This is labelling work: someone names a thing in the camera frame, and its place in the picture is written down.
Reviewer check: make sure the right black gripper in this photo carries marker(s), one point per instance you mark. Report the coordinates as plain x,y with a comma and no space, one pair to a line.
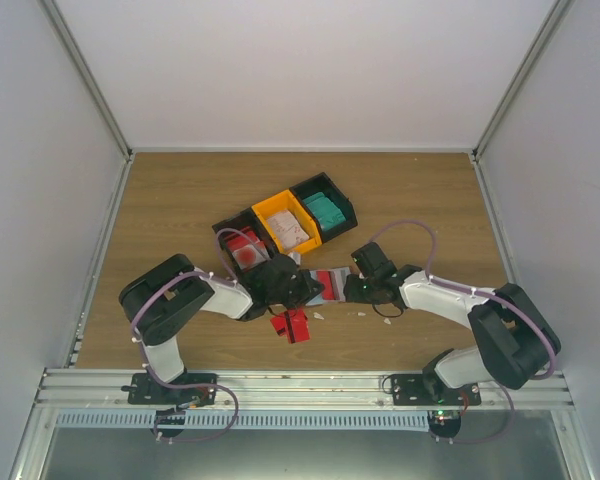
351,293

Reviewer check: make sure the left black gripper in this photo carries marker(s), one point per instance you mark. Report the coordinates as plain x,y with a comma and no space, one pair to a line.
308,292

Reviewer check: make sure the red black-striped card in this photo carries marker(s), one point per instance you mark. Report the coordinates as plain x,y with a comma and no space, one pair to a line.
283,325
296,325

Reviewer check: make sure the brown leather card holder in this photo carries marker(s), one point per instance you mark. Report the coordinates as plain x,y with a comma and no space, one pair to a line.
339,276

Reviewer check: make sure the thin red white card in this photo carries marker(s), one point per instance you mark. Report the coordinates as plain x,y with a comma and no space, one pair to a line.
324,277

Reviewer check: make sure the black card bin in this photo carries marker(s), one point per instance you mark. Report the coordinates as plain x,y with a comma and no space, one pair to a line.
235,224
323,183

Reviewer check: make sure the yellow card bin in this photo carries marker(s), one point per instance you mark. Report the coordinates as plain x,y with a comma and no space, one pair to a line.
285,200

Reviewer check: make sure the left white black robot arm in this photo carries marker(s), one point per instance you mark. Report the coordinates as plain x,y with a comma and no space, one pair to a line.
161,302

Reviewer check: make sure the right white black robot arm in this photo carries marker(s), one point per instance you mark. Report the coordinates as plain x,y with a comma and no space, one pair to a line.
513,341

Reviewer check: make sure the red white card stack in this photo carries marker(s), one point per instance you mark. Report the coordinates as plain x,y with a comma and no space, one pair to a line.
248,250

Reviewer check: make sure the white pink card stack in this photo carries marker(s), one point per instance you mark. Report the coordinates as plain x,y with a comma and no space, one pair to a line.
287,229

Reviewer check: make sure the teal card stack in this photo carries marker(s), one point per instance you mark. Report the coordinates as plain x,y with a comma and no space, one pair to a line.
328,215

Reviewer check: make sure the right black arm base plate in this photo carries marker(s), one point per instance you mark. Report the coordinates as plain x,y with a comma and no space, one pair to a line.
417,389

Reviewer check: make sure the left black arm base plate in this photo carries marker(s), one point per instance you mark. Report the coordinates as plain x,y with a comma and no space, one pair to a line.
144,390

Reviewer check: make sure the grey slotted cable duct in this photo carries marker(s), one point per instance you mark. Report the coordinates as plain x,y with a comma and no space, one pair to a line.
249,419

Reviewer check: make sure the aluminium mounting rail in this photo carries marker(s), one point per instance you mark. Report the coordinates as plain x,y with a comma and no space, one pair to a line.
298,390

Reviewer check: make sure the left aluminium frame post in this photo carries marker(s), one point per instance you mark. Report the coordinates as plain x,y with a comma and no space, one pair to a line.
70,45

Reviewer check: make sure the aluminium frame post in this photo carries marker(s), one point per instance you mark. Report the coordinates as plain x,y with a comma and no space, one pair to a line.
540,42
70,45

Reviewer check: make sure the right aluminium frame post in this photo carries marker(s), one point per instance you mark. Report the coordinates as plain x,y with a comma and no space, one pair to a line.
540,42

